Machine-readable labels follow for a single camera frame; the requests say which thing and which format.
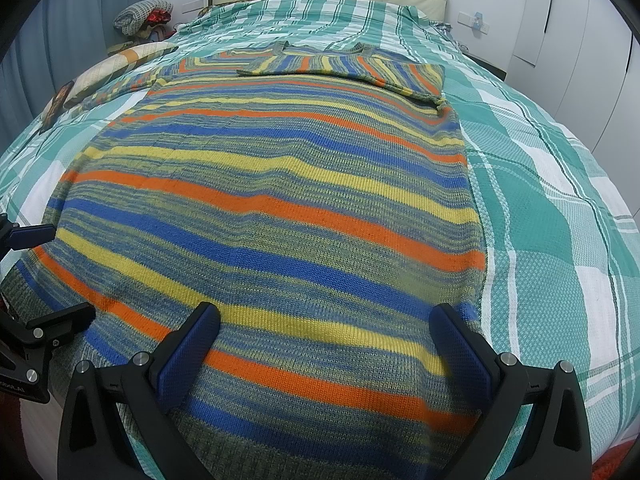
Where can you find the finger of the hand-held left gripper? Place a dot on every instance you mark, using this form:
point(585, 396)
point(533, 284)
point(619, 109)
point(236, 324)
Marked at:
point(62, 322)
point(32, 236)

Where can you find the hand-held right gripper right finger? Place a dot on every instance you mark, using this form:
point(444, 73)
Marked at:
point(460, 345)

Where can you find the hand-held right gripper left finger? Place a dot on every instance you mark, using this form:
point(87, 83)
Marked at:
point(190, 345)

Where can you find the striped knit shirt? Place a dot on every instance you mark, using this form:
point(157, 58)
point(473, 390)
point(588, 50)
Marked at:
point(280, 220)

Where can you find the pile of clothes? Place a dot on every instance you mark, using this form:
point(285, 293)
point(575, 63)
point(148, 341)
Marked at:
point(137, 17)

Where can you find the bed with teal plaid sheet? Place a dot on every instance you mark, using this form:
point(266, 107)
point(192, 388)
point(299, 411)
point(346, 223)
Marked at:
point(540, 200)

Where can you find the blue-grey curtain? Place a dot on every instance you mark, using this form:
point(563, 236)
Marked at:
point(55, 50)

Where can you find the beige patterned pillow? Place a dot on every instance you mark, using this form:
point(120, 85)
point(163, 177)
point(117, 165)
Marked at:
point(115, 67)

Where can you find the dark nightstand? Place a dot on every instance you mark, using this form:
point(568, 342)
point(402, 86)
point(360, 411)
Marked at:
point(482, 62)

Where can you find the white wardrobe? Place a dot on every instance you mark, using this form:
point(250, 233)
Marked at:
point(580, 35)

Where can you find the wall socket with blue plug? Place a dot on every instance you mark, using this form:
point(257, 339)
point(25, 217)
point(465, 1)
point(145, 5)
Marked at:
point(476, 21)

